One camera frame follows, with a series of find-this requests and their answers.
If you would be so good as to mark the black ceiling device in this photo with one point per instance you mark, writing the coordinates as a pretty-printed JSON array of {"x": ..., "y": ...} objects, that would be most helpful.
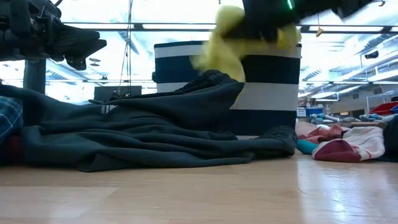
[{"x": 372, "y": 55}]

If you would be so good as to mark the teal cloth item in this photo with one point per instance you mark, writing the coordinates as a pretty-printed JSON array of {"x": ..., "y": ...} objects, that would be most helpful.
[{"x": 306, "y": 147}]

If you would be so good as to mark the black monitor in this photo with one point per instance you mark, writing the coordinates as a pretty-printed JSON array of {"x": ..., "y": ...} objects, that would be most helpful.
[{"x": 105, "y": 92}]

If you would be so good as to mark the black overhead beam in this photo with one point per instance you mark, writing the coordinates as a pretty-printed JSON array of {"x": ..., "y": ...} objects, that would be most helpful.
[{"x": 138, "y": 26}]

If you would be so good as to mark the red storage bin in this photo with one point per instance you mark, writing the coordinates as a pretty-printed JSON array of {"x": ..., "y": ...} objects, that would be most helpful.
[{"x": 384, "y": 109}]

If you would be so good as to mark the salmon red garment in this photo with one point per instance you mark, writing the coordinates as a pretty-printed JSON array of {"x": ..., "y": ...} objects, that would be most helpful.
[{"x": 323, "y": 134}]

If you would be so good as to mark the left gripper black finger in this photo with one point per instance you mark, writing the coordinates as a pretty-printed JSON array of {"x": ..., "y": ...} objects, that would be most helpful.
[
  {"x": 77, "y": 32},
  {"x": 81, "y": 49}
]

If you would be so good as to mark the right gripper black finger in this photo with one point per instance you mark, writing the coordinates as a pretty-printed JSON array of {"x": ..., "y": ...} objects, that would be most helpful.
[
  {"x": 236, "y": 33},
  {"x": 270, "y": 35}
]

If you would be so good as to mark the blue storage bin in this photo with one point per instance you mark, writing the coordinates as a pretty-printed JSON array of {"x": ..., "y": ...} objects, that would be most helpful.
[{"x": 311, "y": 112}]

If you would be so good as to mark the white sock with red toe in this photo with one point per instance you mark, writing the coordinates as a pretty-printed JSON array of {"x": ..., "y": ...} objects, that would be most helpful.
[{"x": 357, "y": 143}]

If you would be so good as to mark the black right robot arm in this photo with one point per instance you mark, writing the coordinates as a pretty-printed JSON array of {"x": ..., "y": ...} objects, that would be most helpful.
[{"x": 342, "y": 4}]

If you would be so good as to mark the blue plaid shirt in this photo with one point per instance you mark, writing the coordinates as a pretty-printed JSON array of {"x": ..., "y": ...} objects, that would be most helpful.
[{"x": 9, "y": 116}]

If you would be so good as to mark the black tower speaker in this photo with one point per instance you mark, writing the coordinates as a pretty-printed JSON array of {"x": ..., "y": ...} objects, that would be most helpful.
[{"x": 34, "y": 76}]

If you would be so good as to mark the navy white striped fabric bin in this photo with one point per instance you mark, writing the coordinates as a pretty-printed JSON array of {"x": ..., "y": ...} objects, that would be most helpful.
[{"x": 270, "y": 93}]

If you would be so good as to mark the yellow shirt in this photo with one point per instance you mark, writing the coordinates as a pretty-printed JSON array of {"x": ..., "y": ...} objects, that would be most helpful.
[{"x": 224, "y": 59}]

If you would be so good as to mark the dark charcoal hoodie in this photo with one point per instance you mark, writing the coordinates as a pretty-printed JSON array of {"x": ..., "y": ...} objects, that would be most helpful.
[{"x": 140, "y": 133}]

